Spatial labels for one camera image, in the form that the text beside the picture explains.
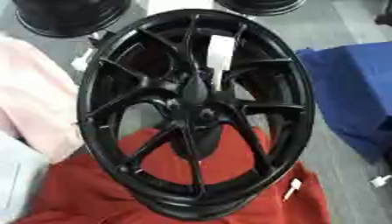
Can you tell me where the blue cloth-covered table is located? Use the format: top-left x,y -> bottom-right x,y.
295,41 -> 392,164

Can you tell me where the black spoked wheel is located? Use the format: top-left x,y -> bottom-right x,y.
74,8 -> 318,221

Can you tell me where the white pin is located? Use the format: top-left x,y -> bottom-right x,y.
282,178 -> 305,203
368,174 -> 392,189

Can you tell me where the person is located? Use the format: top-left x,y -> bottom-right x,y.
0,32 -> 86,224

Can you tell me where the black round wheel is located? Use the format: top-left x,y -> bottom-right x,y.
10,0 -> 134,39
213,0 -> 308,17

